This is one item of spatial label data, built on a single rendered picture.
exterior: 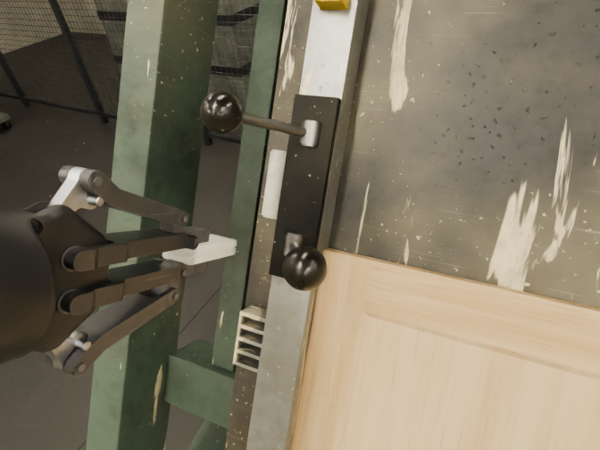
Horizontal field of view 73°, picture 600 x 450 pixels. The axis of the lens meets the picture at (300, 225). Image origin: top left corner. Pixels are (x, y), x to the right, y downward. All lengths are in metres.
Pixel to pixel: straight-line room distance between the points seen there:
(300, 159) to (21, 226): 0.28
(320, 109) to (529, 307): 0.28
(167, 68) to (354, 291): 0.36
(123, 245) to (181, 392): 0.45
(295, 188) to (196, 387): 0.37
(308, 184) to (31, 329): 0.29
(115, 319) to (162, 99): 0.33
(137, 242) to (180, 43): 0.36
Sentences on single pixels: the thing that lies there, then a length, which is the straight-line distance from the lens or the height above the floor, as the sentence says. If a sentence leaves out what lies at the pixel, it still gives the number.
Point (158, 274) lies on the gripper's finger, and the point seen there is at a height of 1.46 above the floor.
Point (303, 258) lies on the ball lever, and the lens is 0.32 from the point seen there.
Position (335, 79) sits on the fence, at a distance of 0.45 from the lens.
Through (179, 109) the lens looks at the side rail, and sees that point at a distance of 0.59.
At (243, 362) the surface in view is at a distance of 0.54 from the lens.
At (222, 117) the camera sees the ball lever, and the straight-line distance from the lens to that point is 0.36.
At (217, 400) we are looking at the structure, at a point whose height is 1.10.
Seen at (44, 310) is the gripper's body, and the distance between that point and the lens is 0.23.
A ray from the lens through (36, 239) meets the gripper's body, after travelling 0.23.
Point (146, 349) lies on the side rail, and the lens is 0.65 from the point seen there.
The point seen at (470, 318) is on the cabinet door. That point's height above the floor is 1.32.
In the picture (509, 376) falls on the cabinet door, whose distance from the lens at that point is 0.47.
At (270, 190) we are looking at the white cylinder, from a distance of 0.47.
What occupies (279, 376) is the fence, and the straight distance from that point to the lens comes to 0.50.
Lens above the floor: 1.67
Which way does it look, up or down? 40 degrees down
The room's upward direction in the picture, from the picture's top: 7 degrees counter-clockwise
